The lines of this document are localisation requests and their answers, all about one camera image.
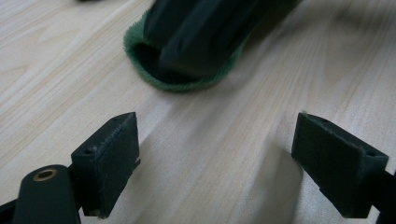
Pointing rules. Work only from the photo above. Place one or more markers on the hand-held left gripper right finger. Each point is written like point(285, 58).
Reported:
point(337, 166)

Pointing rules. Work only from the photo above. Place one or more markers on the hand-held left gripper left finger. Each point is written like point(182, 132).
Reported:
point(107, 166)

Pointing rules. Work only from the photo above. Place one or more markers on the green fluffy cloth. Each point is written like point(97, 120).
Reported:
point(174, 86)

